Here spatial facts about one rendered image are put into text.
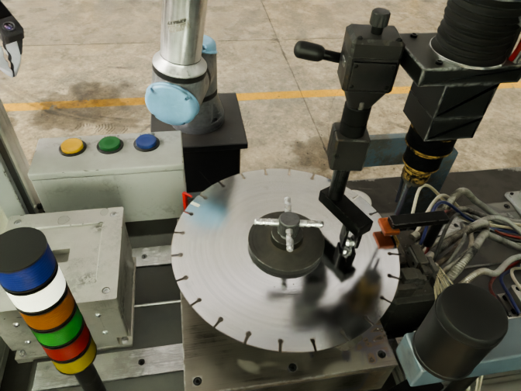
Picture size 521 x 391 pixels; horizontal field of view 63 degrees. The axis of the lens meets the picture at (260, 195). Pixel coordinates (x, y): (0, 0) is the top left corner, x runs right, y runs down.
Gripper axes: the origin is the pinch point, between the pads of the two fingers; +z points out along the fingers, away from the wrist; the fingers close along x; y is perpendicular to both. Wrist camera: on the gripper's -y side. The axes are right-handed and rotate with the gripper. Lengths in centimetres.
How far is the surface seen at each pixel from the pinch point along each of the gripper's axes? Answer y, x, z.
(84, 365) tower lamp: -75, 28, -7
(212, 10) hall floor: 161, -217, 91
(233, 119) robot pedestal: -32, -40, 16
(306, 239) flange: -82, -4, -5
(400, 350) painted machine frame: -100, 6, -11
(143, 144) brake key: -41.8, -4.6, 0.3
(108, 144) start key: -37.1, 0.1, 0.3
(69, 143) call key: -31.8, 5.2, 0.3
